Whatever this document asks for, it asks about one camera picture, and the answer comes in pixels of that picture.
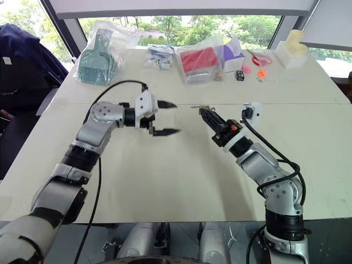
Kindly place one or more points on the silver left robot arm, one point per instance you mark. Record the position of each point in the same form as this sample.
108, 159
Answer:
93, 134

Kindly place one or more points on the small black box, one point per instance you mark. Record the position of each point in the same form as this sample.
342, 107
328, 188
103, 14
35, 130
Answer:
240, 75

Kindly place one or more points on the red scissors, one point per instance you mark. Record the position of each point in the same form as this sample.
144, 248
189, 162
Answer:
258, 59

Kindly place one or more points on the black chair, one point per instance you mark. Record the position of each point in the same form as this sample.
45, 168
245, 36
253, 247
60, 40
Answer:
19, 129

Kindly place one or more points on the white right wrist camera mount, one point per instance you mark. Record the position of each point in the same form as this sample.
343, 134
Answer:
256, 110

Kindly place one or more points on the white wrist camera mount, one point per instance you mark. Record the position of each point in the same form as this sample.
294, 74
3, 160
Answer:
256, 110
145, 105

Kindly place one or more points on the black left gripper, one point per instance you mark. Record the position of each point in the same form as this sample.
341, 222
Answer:
147, 123

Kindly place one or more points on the clear bag with red pouch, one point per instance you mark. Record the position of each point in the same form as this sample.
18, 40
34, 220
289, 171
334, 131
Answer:
198, 59

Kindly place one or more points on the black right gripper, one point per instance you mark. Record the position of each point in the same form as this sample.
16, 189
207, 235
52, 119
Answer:
226, 132

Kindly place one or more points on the clear bag with blue parts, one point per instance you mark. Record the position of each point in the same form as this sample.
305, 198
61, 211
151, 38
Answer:
159, 56

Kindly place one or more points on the purple and white box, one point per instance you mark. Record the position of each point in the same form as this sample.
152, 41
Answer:
233, 59

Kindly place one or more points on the teal slotted scoop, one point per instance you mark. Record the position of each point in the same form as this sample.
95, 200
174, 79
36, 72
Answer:
92, 67

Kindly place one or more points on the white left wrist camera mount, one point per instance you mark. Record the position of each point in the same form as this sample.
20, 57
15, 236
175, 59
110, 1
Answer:
145, 105

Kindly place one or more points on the cream plastic cylinder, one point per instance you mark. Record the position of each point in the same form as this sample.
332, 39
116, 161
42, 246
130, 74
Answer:
295, 38

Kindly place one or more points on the small orange piece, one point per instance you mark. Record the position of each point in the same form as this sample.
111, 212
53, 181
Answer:
262, 73

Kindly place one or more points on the dark blue jacket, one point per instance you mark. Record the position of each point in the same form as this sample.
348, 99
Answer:
24, 60

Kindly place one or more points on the white roller blind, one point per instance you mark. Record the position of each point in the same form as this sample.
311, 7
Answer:
178, 6

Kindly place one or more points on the brass padlock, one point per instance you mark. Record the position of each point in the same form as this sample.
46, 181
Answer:
204, 106

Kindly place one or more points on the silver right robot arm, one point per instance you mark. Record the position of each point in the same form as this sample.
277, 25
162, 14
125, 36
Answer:
255, 162

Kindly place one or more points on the teal dustpan in bag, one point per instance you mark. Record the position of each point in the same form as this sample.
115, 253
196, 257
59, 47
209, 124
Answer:
123, 46

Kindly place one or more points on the small colourful trinket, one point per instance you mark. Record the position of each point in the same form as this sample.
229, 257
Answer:
218, 76

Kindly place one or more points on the white printed block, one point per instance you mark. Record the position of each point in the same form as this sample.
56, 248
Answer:
288, 59

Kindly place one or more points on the small pink piece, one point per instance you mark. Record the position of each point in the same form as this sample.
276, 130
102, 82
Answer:
247, 68

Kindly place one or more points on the silver rounded robot leg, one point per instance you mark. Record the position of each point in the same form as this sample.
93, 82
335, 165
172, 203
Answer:
138, 240
214, 242

